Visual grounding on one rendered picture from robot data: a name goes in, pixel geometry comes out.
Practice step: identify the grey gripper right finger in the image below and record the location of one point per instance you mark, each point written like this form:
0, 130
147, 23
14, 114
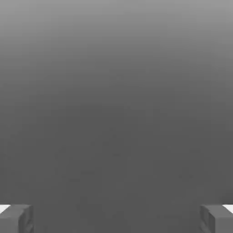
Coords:
218, 220

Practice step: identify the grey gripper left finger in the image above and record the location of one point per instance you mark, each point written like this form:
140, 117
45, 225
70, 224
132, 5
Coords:
14, 220

